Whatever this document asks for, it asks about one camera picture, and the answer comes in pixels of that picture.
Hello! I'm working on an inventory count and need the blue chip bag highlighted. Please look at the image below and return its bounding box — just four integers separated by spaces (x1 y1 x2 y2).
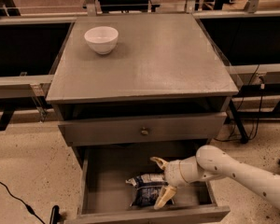
125 174 167 207

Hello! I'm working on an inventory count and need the open middle drawer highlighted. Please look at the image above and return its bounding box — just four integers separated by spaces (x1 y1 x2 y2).
64 141 230 224

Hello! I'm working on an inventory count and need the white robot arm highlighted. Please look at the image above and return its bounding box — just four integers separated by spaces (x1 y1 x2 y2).
150 145 280 210

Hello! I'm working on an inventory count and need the grey wooden drawer cabinet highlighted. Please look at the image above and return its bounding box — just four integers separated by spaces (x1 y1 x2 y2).
46 13 240 224

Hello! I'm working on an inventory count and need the white ceramic bowl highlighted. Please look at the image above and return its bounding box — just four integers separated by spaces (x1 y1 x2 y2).
84 26 119 55

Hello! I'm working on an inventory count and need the black object bottom left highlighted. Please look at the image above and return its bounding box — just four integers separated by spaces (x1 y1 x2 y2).
49 205 60 224

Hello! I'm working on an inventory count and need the top drawer with knob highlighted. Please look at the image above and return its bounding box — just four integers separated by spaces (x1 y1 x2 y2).
59 112 227 147

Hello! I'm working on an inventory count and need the round brass drawer knob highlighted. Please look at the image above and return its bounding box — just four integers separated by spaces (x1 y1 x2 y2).
141 127 149 136

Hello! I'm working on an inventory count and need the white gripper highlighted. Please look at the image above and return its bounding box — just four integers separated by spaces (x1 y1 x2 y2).
150 157 209 210

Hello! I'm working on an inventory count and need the black cables right floor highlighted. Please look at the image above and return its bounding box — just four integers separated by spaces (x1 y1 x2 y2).
213 64 265 144

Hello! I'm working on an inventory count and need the black floor cable left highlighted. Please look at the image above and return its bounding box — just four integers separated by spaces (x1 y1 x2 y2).
0 175 47 224

